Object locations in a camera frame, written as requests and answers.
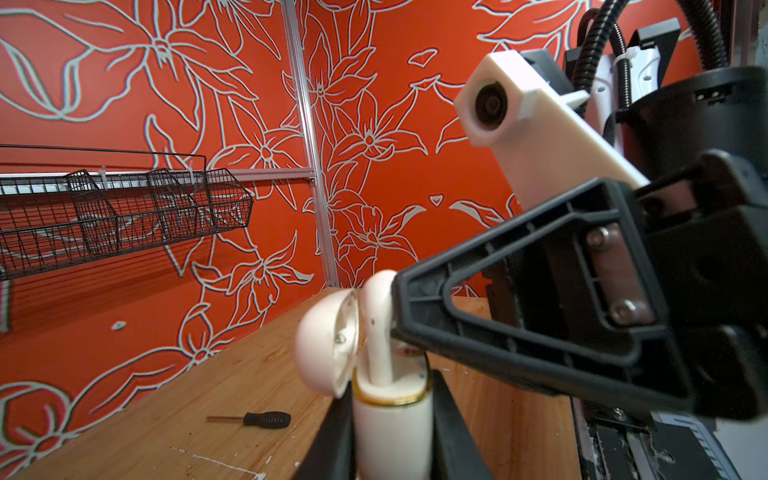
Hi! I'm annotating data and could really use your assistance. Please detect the black screwdriver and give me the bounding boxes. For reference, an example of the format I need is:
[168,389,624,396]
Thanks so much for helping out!
[206,411,292,430]

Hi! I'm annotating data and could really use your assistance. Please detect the black wire wall basket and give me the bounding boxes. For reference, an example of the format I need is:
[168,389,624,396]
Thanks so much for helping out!
[1,144,254,280]

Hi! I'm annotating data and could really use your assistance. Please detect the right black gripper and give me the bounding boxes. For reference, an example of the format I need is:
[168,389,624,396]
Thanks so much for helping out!
[392,150,767,420]

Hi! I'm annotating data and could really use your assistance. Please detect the white earbud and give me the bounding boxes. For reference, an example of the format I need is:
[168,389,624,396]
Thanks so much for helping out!
[360,270,397,386]

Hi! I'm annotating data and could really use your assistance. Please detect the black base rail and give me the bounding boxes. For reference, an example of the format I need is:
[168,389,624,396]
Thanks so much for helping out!
[571,398,740,479]

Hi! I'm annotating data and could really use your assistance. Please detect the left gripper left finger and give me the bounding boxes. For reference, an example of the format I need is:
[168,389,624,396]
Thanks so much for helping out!
[293,386,356,480]

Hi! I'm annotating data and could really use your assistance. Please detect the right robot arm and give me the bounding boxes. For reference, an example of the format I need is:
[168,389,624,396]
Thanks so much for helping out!
[392,1,767,420]

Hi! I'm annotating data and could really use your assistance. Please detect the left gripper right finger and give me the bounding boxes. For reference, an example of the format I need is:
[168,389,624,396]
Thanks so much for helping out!
[430,369,492,480]

